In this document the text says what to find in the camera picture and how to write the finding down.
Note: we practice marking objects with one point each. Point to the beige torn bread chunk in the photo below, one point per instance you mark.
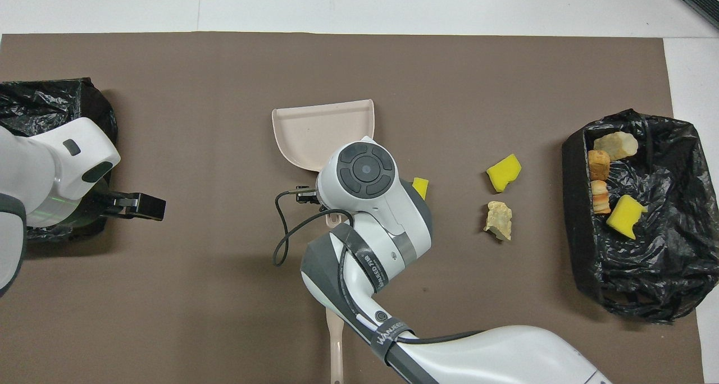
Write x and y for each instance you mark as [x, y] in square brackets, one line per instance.
[499, 218]

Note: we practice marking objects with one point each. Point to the small beige bread chunk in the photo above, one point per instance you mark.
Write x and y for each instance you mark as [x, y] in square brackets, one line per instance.
[600, 197]

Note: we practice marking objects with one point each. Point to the notched yellow sponge piece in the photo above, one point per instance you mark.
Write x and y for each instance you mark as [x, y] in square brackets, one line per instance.
[623, 215]

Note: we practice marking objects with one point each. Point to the brown paper mat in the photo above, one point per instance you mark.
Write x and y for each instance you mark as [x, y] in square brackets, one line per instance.
[224, 92]

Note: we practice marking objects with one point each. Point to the small yellow sponge piece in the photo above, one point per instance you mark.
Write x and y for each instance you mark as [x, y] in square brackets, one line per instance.
[421, 187]

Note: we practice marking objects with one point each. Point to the beige hand brush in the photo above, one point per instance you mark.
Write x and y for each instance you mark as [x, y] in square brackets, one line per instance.
[335, 350]

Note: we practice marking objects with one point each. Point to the large yellow sponge piece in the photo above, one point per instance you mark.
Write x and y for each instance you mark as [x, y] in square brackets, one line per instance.
[504, 172]

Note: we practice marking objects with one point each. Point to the brown bread roll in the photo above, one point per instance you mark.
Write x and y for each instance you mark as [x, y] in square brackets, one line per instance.
[599, 165]

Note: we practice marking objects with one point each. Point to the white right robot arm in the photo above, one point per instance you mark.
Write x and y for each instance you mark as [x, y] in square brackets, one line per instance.
[365, 170]

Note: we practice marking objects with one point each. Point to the bin with black bag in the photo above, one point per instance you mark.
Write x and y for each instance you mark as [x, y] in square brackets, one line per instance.
[646, 260]
[33, 100]

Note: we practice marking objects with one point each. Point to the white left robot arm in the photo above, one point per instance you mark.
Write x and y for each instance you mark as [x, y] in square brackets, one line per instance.
[33, 165]

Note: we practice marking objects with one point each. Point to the beige plastic dustpan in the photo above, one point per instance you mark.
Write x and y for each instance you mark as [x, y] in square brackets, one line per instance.
[320, 131]

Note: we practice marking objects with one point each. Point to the large beige bread chunk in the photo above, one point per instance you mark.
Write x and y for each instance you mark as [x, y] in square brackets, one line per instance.
[615, 145]

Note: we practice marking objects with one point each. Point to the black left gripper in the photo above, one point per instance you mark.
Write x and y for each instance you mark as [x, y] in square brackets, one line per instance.
[98, 207]

